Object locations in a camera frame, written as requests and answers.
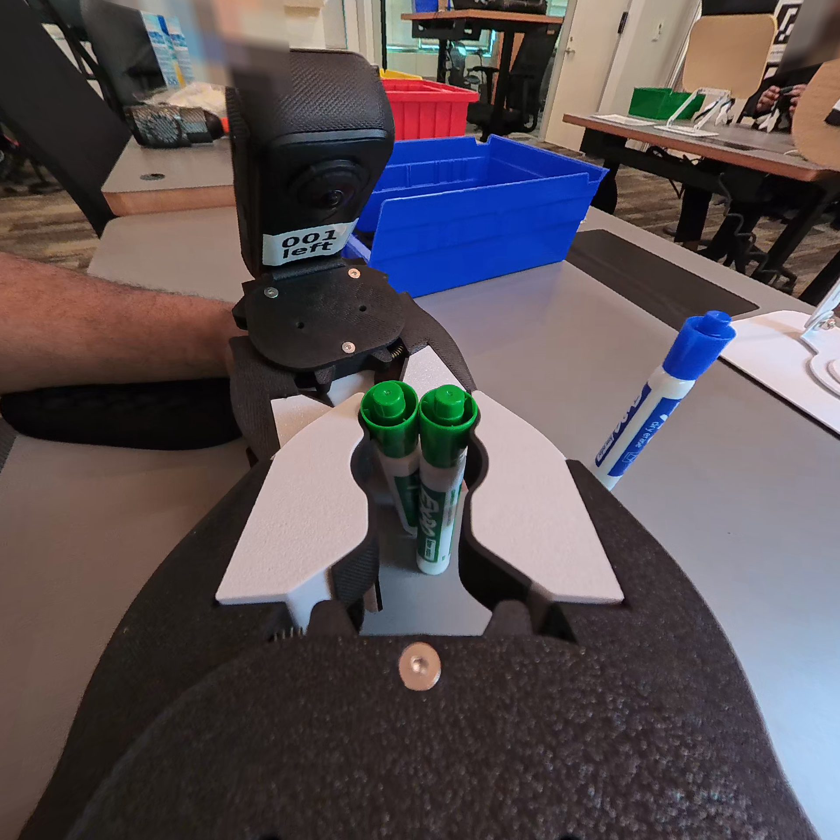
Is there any red plastic bin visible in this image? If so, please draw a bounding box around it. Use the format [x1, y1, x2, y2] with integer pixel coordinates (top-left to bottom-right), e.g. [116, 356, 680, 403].
[381, 79, 480, 142]

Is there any blue dry erase marker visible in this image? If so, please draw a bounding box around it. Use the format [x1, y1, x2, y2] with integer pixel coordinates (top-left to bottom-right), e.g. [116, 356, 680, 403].
[594, 310, 738, 492]

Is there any green dry erase marker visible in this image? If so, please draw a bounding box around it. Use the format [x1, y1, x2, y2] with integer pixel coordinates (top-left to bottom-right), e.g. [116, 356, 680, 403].
[415, 384, 480, 576]
[359, 381, 421, 536]

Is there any wooden board document stand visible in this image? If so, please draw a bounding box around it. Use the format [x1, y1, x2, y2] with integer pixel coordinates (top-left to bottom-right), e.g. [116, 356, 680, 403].
[718, 276, 840, 435]
[791, 62, 840, 173]
[656, 13, 780, 139]

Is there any black office chair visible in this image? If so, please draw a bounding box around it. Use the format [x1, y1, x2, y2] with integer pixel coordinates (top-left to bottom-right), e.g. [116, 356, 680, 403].
[446, 39, 559, 135]

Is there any black textured roll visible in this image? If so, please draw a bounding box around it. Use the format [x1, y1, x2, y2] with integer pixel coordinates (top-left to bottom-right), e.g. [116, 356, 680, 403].
[125, 104, 224, 148]

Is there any blue plastic bin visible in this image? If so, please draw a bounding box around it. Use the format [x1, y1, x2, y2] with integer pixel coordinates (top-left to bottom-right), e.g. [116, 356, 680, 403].
[341, 134, 609, 299]

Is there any green plastic bin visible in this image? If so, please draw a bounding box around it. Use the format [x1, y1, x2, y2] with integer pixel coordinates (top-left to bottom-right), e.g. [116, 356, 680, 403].
[628, 87, 708, 121]

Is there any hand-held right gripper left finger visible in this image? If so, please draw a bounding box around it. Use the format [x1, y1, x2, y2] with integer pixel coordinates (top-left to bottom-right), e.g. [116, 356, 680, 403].
[215, 392, 382, 634]

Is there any blue white packet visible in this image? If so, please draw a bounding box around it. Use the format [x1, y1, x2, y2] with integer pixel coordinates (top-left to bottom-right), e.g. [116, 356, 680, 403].
[140, 12, 196, 89]

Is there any wooden top work table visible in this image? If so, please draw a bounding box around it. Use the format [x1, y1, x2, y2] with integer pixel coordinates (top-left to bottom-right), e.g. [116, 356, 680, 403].
[563, 112, 840, 293]

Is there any person's left forearm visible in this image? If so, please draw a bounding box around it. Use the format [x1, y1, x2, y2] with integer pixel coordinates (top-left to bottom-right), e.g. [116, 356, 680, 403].
[0, 251, 240, 395]

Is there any white plastic bag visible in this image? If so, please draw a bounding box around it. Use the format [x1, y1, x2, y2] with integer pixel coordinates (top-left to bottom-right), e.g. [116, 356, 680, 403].
[152, 82, 227, 111]

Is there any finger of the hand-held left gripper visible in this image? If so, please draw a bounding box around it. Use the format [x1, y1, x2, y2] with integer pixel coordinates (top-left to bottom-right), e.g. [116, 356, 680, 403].
[271, 392, 340, 460]
[399, 346, 458, 392]

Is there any wooden standing desk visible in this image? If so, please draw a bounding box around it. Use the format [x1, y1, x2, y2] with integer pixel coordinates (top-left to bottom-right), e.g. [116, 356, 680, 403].
[400, 10, 565, 122]

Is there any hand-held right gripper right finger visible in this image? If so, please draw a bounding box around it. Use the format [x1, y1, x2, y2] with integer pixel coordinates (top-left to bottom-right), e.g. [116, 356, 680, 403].
[459, 389, 626, 631]

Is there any black textured wrist pad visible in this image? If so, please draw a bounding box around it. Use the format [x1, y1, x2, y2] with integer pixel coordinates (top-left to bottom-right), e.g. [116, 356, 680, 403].
[0, 377, 244, 452]

